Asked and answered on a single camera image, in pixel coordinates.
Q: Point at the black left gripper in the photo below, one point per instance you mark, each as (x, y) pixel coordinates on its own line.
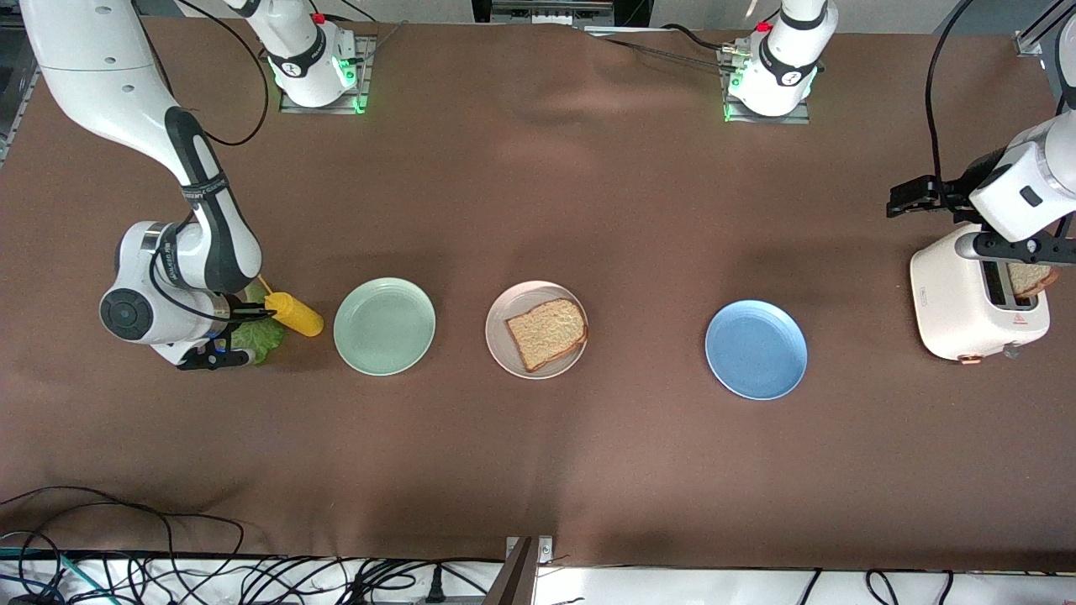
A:
(951, 192)

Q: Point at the green lettuce leaf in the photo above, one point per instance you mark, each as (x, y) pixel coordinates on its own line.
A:
(265, 336)

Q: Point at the yellow squeeze bottle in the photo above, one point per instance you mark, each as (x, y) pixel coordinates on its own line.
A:
(296, 313)

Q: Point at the brown bread slice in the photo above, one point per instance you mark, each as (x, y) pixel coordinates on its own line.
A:
(546, 334)
(1032, 277)

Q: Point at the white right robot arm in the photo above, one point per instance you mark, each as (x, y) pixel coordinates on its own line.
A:
(92, 76)

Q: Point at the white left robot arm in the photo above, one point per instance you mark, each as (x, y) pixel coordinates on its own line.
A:
(786, 59)

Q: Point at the green plate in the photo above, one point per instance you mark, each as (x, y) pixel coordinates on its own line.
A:
(384, 326)

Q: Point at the blue plate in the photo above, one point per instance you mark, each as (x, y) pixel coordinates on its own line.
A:
(756, 349)

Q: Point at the beige plate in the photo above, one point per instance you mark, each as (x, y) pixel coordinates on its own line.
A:
(513, 298)

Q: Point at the white toaster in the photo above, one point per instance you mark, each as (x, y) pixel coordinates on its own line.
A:
(950, 302)

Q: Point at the black power plug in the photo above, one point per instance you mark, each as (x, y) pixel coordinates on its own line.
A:
(435, 586)

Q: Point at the brown tablecloth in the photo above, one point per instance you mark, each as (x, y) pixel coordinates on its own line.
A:
(538, 462)

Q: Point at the black box device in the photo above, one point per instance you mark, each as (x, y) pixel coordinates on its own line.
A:
(504, 10)

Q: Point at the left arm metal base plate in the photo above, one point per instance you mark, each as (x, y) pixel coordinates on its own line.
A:
(765, 119)

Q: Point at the aluminium frame rail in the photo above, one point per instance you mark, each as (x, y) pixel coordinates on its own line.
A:
(1030, 42)

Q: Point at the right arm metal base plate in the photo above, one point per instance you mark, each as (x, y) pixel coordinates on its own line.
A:
(319, 109)

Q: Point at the aluminium frame post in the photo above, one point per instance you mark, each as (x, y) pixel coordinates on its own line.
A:
(517, 580)

